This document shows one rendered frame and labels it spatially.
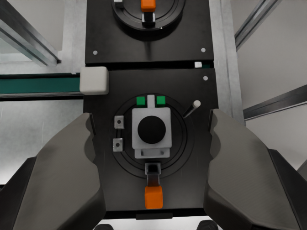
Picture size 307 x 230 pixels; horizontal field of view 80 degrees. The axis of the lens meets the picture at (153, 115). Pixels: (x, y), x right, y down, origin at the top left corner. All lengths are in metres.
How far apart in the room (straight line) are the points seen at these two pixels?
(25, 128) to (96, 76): 0.19
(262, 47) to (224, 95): 0.23
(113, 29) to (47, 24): 0.24
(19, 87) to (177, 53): 0.31
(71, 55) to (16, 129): 0.19
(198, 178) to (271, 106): 0.17
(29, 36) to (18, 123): 0.19
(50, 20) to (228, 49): 0.44
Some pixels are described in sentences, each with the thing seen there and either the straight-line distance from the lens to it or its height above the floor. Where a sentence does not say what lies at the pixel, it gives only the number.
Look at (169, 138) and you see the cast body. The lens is 0.20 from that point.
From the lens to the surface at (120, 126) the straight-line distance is 0.29.
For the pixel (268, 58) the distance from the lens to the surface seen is 0.56.
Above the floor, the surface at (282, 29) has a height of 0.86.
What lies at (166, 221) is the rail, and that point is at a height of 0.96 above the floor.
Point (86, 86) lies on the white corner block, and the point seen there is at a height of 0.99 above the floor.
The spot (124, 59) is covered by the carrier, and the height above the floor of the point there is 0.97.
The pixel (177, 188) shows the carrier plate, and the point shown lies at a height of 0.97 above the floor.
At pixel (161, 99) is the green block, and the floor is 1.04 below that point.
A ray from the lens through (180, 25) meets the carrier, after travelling 0.40.
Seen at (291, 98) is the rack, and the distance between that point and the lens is 0.32.
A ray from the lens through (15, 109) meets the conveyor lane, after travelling 0.47.
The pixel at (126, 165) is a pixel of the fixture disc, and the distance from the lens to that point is 0.30.
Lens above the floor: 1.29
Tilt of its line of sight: 80 degrees down
